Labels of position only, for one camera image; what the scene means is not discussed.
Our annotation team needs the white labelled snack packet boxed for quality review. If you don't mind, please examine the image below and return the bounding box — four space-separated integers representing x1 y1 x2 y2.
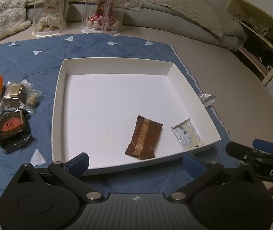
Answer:
171 119 204 151

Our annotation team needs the dark red-label snack packet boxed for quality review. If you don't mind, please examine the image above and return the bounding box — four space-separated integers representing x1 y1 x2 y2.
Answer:
0 109 31 154

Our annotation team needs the beige textured pillow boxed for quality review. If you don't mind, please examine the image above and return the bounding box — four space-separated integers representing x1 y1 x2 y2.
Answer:
148 0 224 38

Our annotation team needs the brown striped snack packet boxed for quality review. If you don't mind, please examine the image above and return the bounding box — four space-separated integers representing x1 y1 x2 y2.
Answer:
125 115 163 160

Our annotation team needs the silver crumpled wrapper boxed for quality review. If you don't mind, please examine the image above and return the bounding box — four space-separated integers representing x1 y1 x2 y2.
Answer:
198 93 216 108

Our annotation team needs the wooden bedside shelf right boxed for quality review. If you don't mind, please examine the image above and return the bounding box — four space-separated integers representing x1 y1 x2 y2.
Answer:
227 0 273 86

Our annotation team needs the pink doll in clear case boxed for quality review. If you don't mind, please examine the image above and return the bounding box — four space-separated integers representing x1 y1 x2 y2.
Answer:
81 0 126 35

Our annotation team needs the clear green candy packet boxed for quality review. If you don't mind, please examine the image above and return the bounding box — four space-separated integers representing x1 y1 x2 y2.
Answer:
24 89 42 115

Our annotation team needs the white shallow box tray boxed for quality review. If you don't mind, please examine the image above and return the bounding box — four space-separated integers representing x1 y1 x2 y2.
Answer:
52 58 220 175

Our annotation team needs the cream doll in clear case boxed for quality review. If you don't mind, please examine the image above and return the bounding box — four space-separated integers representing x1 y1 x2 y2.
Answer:
32 0 69 37

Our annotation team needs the grey bedding roll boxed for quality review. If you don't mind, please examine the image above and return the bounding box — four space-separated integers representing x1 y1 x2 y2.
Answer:
26 0 249 52

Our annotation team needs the blue quilted mat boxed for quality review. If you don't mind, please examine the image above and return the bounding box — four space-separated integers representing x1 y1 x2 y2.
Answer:
0 33 234 230

